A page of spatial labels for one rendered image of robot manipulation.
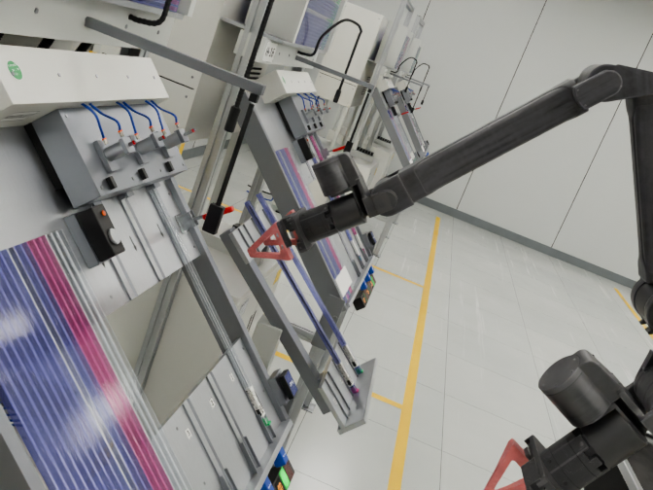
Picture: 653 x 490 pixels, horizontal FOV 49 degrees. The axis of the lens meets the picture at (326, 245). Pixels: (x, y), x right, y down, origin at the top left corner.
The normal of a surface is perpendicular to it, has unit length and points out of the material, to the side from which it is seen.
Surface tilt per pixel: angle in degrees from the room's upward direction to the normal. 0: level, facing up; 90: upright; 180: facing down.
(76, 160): 90
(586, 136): 90
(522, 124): 89
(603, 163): 90
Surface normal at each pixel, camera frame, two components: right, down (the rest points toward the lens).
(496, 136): -0.17, 0.19
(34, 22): 0.92, 0.38
